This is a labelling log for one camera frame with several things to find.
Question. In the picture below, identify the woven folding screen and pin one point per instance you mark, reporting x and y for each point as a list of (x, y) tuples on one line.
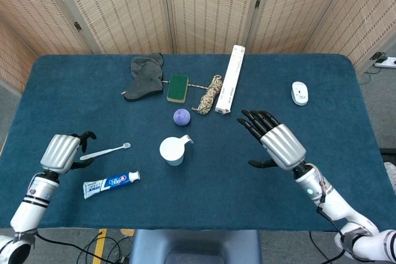
[(201, 7)]

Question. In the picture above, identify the white computer mouse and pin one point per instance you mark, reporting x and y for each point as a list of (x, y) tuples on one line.
[(299, 93)]

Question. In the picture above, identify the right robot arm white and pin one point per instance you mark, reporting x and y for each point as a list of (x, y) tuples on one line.
[(328, 202)]

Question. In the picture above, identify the grey cloth glove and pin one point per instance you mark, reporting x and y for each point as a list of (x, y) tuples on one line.
[(145, 81)]

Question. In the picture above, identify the green yellow sponge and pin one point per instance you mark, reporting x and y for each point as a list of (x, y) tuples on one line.
[(178, 87)]

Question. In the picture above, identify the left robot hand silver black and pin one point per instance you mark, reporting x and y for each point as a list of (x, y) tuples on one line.
[(60, 152)]

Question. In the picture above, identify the long white cardboard box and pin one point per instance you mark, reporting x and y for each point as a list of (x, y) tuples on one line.
[(230, 81)]

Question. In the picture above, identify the blue white toothpaste tube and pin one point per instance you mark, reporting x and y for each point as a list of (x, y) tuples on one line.
[(111, 182)]

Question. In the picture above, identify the white power strip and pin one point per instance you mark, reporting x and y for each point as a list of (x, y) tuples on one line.
[(386, 62)]

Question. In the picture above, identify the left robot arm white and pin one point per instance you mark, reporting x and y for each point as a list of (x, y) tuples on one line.
[(34, 202)]

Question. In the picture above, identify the blue table cloth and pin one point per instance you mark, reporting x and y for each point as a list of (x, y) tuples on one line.
[(216, 196)]

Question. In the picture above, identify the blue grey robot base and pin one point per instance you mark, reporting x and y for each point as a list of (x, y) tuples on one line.
[(195, 247)]

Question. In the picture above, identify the yellow floor tape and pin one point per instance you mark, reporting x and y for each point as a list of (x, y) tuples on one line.
[(99, 245)]

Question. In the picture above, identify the dark screen hinge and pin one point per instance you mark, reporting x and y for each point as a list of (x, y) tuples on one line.
[(257, 2), (77, 26)]

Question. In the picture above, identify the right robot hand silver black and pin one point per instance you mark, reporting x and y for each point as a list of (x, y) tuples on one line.
[(284, 146)]

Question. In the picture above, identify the white toothbrush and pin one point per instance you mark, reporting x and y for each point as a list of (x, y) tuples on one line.
[(105, 151)]

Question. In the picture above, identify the purple ball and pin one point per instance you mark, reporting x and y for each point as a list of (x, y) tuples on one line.
[(182, 117)]

